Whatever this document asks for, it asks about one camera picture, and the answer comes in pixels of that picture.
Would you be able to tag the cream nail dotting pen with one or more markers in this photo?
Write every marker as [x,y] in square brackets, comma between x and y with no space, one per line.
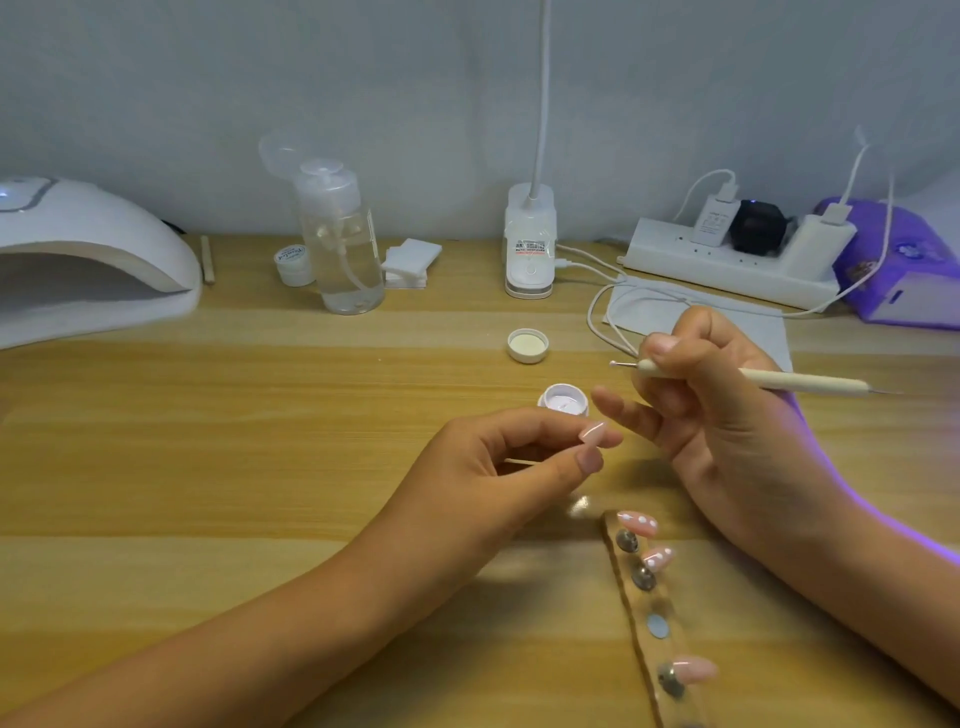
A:
[795,381]

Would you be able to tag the black power adapter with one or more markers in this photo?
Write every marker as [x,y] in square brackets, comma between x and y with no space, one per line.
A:
[758,227]

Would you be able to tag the white power strip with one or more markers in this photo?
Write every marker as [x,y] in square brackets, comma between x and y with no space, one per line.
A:
[727,266]

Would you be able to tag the white nail curing lamp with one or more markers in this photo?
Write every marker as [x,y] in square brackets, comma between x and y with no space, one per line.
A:
[82,255]

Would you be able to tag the small white charger plug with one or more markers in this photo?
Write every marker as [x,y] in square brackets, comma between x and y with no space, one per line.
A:
[715,217]

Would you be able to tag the person's right thumb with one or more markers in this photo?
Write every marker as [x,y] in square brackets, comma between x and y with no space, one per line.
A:
[679,367]

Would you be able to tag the person's right forearm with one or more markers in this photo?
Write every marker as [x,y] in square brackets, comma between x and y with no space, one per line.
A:
[877,577]

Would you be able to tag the pale pink false nail tip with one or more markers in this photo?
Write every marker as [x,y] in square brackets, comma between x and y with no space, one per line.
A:
[592,433]

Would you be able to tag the person's right hand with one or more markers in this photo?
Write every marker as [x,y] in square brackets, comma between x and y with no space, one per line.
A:
[739,442]

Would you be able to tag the white paper sheet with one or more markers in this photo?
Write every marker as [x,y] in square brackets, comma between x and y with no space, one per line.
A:
[750,330]

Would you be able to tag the person's left forearm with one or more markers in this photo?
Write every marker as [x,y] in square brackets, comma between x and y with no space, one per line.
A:
[225,637]

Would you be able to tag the large white charger plug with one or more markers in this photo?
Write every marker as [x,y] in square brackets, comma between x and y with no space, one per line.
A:
[817,244]

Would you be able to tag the purple nail drill machine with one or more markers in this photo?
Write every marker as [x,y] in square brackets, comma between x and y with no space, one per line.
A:
[900,262]

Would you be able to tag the person's left thumb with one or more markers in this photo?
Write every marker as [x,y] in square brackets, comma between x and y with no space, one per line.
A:
[562,474]

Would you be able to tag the person's left hand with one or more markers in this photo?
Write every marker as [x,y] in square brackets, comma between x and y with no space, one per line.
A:
[457,487]

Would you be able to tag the small open white jar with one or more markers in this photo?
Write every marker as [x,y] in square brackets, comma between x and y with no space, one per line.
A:
[563,399]

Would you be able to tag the clear pump dispenser bottle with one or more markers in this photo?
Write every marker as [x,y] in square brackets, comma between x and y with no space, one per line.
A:
[341,240]

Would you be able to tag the small closed white jar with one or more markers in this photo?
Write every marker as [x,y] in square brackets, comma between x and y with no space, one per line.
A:
[294,265]

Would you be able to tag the round metal stud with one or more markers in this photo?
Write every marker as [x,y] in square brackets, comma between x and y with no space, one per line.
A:
[643,577]
[670,679]
[627,540]

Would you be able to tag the pink false nail white dots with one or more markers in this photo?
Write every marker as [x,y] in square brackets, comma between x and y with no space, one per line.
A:
[658,559]
[638,523]

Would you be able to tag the plain pink false nail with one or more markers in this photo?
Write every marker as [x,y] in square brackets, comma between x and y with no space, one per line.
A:
[695,670]

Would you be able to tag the white gooseneck desk lamp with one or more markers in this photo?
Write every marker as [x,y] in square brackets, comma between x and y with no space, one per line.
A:
[531,240]

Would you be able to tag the white jar lid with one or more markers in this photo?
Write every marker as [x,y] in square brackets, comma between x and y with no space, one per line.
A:
[527,346]

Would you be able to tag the clear acrylic nail display strip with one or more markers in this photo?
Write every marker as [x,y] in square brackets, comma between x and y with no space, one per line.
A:
[664,645]

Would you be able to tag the stack of white cotton pads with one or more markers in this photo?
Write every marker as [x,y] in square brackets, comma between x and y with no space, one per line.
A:
[410,265]

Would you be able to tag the thin wooden stick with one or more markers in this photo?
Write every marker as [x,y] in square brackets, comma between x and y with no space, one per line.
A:
[207,259]

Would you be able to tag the round blue disc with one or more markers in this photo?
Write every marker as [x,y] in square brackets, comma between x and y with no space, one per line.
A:
[658,626]

